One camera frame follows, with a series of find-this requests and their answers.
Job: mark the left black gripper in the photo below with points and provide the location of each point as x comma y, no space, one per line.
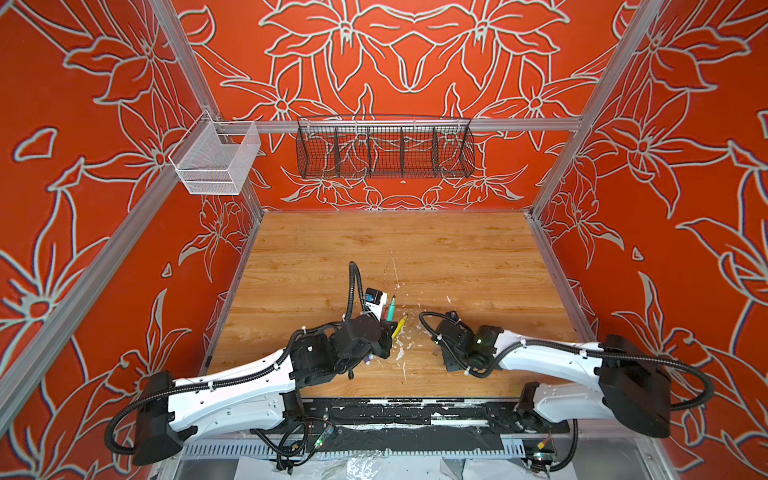
385,335

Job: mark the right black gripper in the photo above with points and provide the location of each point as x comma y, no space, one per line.
449,366

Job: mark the green marker pen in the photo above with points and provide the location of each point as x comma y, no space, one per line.
391,309

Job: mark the yellow marker pen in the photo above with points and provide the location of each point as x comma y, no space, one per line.
399,327

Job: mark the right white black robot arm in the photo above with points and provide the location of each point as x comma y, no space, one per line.
595,381

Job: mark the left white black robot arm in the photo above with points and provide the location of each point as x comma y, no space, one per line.
261,395

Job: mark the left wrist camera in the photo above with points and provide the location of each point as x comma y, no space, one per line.
374,302

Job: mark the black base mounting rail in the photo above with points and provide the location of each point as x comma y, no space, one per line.
497,415

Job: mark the right base cable connector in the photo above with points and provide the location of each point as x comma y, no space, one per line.
544,458

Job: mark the white slotted cable duct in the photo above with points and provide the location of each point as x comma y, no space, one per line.
221,449

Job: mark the black wire mesh basket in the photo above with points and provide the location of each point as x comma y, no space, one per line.
361,147

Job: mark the white wire mesh basket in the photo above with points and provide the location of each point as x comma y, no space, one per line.
216,157

